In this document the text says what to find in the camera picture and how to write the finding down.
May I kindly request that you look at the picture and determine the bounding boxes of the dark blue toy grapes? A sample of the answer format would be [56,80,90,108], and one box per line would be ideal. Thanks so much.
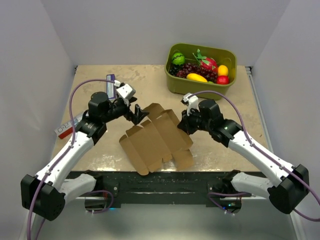
[168,64,182,76]

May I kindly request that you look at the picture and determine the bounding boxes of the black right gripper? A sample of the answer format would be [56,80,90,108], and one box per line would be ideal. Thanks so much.
[177,106,212,136]

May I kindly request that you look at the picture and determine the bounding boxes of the green plastic bin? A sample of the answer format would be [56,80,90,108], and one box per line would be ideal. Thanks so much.
[164,43,237,95]

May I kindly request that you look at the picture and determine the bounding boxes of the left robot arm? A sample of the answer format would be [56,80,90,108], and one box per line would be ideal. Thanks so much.
[20,87,149,221]

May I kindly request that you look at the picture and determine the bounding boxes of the orange toy fruit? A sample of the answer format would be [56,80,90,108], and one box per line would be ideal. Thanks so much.
[217,65,229,76]

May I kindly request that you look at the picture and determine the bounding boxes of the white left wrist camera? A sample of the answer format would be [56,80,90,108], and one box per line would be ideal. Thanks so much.
[113,80,136,100]

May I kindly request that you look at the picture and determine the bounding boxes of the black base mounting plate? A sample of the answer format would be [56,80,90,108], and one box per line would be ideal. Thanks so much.
[64,169,253,209]

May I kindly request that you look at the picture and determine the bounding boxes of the red white toothpaste box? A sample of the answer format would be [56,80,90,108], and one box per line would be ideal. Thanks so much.
[54,112,83,139]

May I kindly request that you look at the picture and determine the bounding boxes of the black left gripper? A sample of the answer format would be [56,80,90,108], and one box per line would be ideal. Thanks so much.
[102,96,149,125]

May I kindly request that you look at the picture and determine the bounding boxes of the purple toothpaste box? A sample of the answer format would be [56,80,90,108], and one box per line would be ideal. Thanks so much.
[106,74,117,102]

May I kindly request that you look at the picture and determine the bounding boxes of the brown cardboard paper box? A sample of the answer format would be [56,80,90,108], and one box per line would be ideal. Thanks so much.
[119,103,194,176]

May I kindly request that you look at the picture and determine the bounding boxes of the yellow toy mango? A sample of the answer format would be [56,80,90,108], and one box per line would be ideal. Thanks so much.
[186,73,208,83]

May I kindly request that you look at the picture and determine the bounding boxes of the red toy apple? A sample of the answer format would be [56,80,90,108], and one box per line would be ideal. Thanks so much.
[216,75,230,85]

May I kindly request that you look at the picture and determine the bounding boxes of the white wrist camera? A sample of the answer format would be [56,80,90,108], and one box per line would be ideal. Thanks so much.
[113,80,136,100]
[181,92,199,116]

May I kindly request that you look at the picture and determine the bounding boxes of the aluminium frame rail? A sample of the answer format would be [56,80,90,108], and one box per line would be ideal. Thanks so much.
[245,66,274,153]

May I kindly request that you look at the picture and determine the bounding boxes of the green toy fruit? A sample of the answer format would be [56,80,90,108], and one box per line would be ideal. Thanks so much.
[171,52,186,66]

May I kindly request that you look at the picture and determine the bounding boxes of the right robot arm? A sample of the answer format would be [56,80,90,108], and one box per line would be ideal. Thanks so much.
[177,94,309,214]

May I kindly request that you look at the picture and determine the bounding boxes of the dark red toy grapes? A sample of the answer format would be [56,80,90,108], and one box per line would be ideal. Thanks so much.
[172,63,218,83]

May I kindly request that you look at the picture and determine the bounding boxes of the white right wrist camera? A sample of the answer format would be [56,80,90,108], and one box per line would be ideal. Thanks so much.
[181,92,199,116]

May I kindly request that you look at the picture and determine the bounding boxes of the pink toy dragon fruit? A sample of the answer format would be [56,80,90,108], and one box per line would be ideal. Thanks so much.
[193,49,218,73]

